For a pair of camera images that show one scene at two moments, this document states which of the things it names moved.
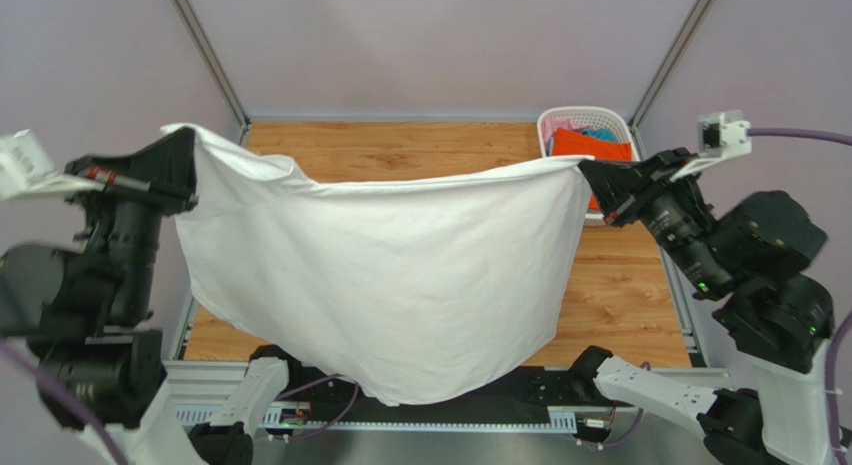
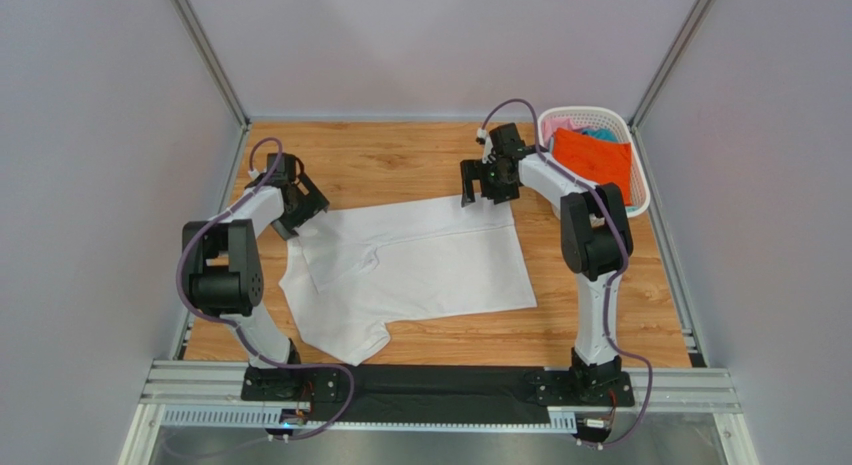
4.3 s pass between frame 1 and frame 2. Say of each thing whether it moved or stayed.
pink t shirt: stayed
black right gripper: moved
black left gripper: moved
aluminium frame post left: stayed
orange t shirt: stayed
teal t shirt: stayed
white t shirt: moved
